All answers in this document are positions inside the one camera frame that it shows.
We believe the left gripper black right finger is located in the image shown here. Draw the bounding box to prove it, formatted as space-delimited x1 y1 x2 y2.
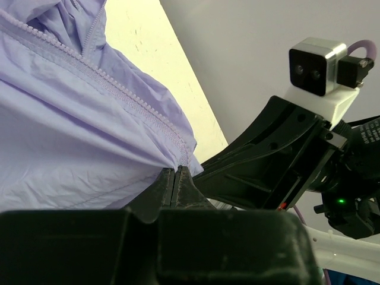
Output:
157 165 324 285

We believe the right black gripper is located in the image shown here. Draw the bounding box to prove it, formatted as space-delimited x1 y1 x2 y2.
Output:
194 96 379 210

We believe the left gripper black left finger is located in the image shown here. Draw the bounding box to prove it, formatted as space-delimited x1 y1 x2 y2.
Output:
1 169 175 284

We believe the purple jacket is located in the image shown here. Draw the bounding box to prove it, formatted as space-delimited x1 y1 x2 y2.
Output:
1 1 202 211

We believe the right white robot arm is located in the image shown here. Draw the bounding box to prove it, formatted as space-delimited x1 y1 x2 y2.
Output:
194 96 379 279

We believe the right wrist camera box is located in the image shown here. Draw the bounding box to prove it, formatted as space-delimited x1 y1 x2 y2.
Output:
284 37 377 129

